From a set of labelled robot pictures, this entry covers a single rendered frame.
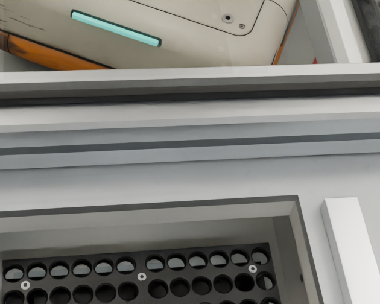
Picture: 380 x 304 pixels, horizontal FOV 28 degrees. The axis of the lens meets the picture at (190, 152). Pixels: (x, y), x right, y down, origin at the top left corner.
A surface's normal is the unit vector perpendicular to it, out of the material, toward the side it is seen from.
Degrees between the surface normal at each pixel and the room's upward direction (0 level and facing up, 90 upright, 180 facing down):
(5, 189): 0
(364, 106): 0
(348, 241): 0
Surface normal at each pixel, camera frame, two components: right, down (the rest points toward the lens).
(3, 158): 0.13, 0.83
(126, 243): 0.11, -0.56
